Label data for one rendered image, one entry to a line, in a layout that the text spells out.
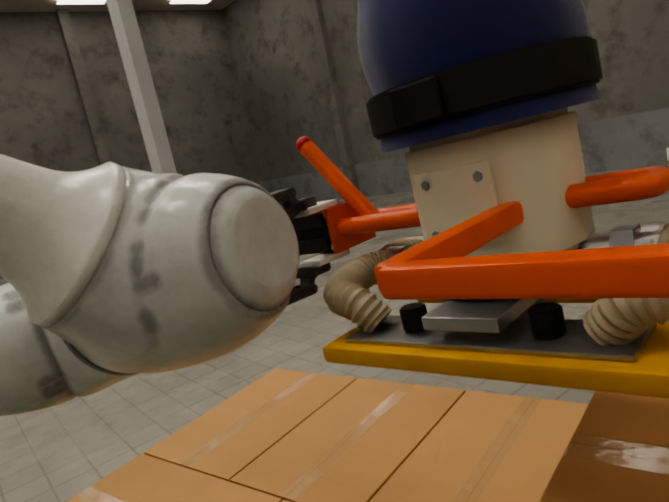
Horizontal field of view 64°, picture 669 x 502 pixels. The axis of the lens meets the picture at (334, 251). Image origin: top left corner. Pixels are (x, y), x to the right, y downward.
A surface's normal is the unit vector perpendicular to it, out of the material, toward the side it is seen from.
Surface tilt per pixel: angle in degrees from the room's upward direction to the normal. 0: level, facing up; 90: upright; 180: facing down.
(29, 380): 109
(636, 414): 0
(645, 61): 90
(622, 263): 68
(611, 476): 0
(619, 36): 90
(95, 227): 58
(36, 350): 83
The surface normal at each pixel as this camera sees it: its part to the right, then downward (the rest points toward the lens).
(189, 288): -0.06, 0.29
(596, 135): -0.77, 0.27
